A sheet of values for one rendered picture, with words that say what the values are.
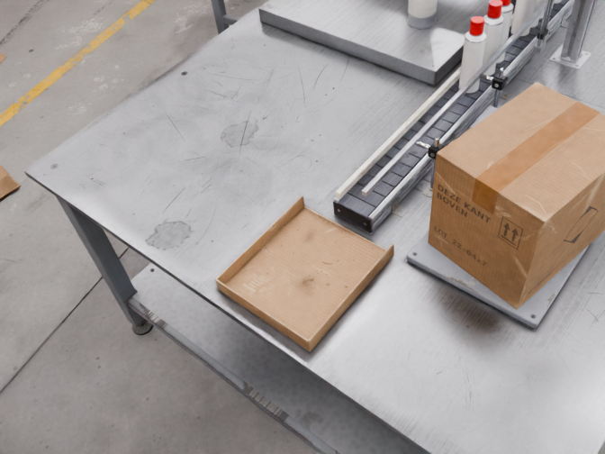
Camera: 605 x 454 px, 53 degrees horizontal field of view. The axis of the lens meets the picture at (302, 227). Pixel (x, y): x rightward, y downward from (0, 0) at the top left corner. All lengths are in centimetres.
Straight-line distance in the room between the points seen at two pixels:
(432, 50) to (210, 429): 138
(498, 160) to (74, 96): 276
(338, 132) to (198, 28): 230
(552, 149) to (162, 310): 139
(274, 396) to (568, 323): 92
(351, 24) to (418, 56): 27
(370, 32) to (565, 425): 124
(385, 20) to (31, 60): 251
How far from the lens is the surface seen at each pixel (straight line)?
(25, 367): 249
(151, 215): 155
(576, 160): 120
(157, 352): 231
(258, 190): 153
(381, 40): 191
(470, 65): 166
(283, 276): 134
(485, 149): 119
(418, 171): 149
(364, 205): 140
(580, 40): 192
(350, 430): 183
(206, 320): 206
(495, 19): 169
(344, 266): 135
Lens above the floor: 191
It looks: 49 degrees down
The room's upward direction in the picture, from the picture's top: 8 degrees counter-clockwise
